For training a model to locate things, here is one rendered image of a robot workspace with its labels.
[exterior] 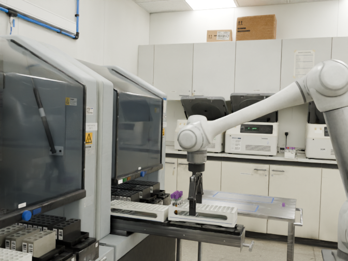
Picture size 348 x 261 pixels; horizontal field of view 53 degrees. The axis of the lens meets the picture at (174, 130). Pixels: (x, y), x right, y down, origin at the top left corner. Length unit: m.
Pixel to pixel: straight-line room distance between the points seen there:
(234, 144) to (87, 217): 2.59
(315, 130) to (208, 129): 2.57
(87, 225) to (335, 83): 1.08
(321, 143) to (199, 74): 1.59
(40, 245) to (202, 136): 0.68
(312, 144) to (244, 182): 0.80
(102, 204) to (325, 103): 1.00
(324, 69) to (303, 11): 3.33
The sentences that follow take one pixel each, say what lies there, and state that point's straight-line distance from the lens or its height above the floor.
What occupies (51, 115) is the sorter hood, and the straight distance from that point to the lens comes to 1.23.
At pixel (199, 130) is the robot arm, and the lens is 1.34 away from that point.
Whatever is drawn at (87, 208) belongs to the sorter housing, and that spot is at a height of 0.90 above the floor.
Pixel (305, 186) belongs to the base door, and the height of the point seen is 0.62.
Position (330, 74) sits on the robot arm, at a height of 1.45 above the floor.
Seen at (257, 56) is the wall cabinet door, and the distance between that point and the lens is 4.16.
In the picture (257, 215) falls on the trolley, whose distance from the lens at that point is 1.82.
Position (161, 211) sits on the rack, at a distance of 1.60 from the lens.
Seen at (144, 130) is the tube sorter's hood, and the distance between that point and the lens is 1.91.
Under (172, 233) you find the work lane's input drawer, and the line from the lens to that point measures 1.59.
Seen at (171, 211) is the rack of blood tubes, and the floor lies 0.87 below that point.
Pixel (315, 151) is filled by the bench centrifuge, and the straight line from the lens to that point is 3.82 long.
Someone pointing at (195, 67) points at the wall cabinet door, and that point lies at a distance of 4.27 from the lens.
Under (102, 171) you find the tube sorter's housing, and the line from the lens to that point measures 1.56.
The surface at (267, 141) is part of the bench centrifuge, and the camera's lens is 3.81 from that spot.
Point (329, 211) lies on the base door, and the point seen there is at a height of 0.39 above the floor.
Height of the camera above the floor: 1.29
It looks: 2 degrees down
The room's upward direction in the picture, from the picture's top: 2 degrees clockwise
